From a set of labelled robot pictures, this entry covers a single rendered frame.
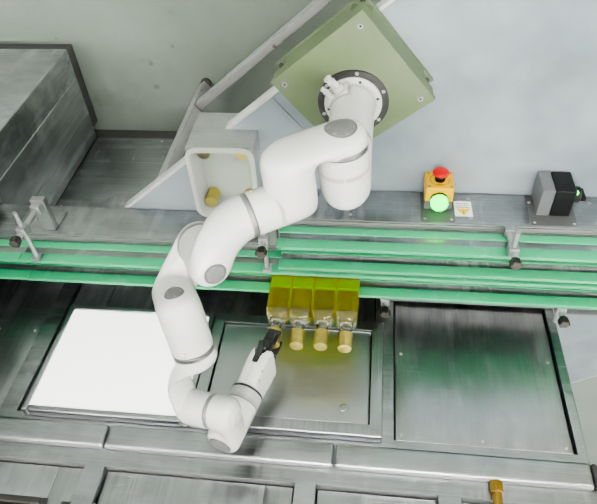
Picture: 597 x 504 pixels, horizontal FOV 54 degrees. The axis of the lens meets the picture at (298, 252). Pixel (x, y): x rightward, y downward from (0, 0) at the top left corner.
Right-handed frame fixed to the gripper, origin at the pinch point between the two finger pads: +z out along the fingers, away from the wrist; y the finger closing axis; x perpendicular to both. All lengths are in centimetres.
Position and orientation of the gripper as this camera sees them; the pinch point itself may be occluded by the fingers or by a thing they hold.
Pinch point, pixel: (273, 341)
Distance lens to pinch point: 145.3
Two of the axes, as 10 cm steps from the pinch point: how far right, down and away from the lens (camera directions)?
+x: -9.3, -2.1, 3.0
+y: -0.7, -7.1, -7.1
